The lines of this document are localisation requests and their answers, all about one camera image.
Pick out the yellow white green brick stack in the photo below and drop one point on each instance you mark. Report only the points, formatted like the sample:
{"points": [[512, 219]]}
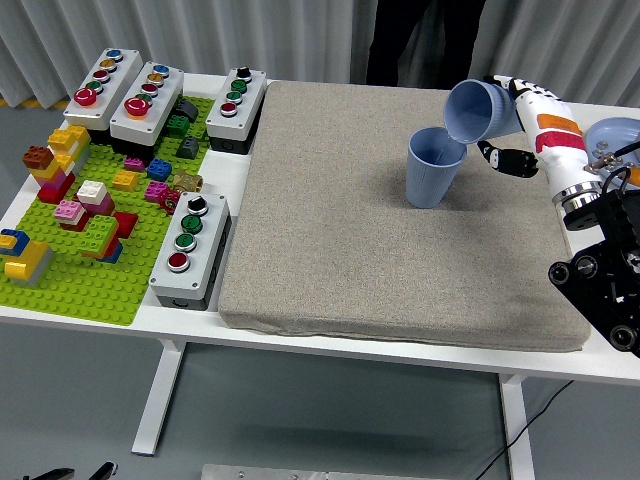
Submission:
{"points": [[70, 137]]}

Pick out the grey-brown padded mat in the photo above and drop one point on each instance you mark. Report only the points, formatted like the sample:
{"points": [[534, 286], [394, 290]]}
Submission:
{"points": [[350, 225]]}

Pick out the dark grey sloped brick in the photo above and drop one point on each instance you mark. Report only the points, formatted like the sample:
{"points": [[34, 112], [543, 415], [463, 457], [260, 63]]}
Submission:
{"points": [[187, 110]]}

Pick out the white five-button control box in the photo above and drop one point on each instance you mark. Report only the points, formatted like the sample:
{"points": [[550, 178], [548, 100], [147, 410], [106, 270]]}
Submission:
{"points": [[167, 100], [122, 75]]}

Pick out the blue yellow grey brick stack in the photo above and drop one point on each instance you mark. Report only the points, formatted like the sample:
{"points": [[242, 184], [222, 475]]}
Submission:
{"points": [[27, 262]]}

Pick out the white pink brick stack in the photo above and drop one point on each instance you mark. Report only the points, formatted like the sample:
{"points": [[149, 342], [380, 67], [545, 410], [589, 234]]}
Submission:
{"points": [[95, 197]]}

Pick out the white four-button control box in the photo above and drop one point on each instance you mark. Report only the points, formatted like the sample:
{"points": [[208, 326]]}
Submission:
{"points": [[210, 250], [250, 100]]}

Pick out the flat magenta brick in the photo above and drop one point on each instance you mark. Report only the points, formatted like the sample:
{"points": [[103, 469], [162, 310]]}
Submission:
{"points": [[134, 164]]}

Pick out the black white robot left hand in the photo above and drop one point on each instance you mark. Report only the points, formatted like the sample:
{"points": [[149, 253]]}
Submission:
{"points": [[102, 472]]}

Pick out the white table leg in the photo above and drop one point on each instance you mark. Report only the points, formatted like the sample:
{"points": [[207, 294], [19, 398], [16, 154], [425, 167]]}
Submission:
{"points": [[517, 430], [160, 395]]}

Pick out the person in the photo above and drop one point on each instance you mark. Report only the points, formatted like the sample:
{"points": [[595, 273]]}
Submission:
{"points": [[425, 45]]}

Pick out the green studded baseplate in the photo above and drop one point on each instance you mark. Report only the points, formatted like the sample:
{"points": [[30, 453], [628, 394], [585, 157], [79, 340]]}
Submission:
{"points": [[75, 300]]}

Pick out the light blue ribbed cup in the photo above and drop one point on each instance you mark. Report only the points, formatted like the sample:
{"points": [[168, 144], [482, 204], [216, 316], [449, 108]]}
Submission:
{"points": [[480, 115], [430, 185]]}

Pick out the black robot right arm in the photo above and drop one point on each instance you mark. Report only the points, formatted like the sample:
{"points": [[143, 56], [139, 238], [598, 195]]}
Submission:
{"points": [[610, 220]]}

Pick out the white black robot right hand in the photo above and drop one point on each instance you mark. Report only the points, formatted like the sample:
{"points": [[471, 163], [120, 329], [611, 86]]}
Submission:
{"points": [[555, 150]]}

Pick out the dark green brick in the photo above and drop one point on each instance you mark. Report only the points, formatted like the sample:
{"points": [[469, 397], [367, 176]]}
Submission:
{"points": [[177, 126]]}

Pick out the white pleated curtain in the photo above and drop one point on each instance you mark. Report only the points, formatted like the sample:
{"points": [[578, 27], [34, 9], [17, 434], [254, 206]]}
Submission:
{"points": [[250, 30]]}

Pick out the pink red brick stack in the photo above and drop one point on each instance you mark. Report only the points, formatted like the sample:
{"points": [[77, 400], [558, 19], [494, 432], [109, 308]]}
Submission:
{"points": [[70, 215]]}

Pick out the light blue plate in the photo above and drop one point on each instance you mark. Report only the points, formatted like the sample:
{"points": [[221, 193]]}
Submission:
{"points": [[612, 131]]}

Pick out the brown yellow red brick tower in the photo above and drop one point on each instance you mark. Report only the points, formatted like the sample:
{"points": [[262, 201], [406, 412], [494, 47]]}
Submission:
{"points": [[50, 182]]}

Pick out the square magenta brick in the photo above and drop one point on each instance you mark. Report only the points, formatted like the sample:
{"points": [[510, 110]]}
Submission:
{"points": [[156, 191]]}

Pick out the green orange blue brick stack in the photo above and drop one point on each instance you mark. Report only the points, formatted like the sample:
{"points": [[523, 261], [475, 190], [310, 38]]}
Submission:
{"points": [[100, 235]]}

